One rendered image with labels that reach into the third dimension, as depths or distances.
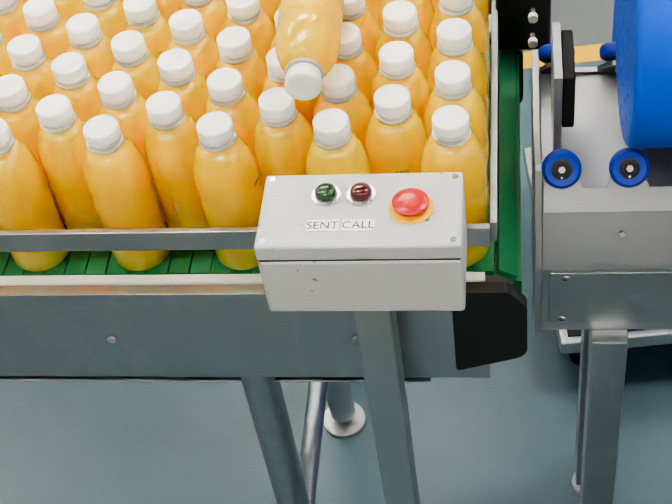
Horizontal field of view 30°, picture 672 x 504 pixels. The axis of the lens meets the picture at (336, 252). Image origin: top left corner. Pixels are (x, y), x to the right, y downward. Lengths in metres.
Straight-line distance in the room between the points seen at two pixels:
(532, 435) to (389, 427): 0.91
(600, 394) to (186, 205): 0.68
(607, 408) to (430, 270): 0.67
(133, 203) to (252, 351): 0.25
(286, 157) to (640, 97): 0.38
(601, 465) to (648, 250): 0.54
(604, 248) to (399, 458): 0.35
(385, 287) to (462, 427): 1.16
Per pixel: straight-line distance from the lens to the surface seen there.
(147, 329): 1.53
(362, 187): 1.23
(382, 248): 1.19
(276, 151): 1.37
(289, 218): 1.23
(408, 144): 1.35
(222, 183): 1.36
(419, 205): 1.21
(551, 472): 2.33
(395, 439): 1.51
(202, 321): 1.50
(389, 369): 1.40
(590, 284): 1.57
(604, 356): 1.73
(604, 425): 1.87
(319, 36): 1.34
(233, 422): 2.44
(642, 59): 1.31
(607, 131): 1.55
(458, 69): 1.36
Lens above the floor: 1.98
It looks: 48 degrees down
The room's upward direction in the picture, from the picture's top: 10 degrees counter-clockwise
